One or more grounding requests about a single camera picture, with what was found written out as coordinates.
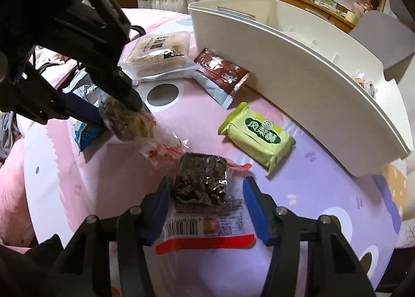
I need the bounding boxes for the cartoon printed table cloth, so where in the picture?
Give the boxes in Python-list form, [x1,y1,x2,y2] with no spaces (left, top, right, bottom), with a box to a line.
[23,8,407,297]

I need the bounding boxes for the blue snack packet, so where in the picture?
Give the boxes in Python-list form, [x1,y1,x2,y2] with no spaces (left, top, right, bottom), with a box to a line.
[73,122,106,152]

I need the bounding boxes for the clear orange chips packet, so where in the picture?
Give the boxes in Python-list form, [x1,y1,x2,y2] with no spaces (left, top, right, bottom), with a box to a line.
[353,70,378,98]

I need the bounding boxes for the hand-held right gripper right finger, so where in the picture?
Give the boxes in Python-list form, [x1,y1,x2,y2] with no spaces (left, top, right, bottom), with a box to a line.
[243,176,378,297]

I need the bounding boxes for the white plastic storage box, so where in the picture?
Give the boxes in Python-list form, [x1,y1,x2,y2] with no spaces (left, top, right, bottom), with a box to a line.
[187,0,414,177]

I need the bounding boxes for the doll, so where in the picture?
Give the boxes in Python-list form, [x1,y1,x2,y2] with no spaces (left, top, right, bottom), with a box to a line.
[355,0,380,18]

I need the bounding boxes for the dark brownie clear packet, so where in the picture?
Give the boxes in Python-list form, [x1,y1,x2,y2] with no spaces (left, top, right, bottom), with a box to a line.
[155,152,257,255]

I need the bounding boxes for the dark red snack packet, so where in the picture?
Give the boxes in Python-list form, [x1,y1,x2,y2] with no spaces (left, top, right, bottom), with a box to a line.
[194,49,251,110]

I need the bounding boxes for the green pastry packet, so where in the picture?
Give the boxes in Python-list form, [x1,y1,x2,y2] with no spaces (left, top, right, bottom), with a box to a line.
[218,102,296,177]

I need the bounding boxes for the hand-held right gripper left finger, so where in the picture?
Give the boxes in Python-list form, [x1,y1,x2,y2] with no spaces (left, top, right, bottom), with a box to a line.
[45,176,174,297]

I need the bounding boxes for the wooden desk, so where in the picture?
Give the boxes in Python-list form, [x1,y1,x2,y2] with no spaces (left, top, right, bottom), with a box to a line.
[229,0,357,33]

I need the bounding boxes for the clear nut crisp packet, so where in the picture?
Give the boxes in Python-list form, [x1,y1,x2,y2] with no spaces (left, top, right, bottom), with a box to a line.
[99,96,192,164]

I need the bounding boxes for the pink blanket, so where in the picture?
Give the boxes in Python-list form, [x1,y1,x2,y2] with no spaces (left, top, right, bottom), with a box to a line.
[0,8,192,252]

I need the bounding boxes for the grey office chair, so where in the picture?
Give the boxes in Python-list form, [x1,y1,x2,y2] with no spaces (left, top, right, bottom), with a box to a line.
[350,10,415,80]

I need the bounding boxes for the biscuit tray packet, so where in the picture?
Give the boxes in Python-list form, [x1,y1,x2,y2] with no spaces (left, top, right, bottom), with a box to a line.
[118,31,200,82]

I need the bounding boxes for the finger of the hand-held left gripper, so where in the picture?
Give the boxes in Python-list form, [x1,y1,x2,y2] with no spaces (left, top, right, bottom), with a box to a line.
[0,63,108,129]
[78,55,144,113]

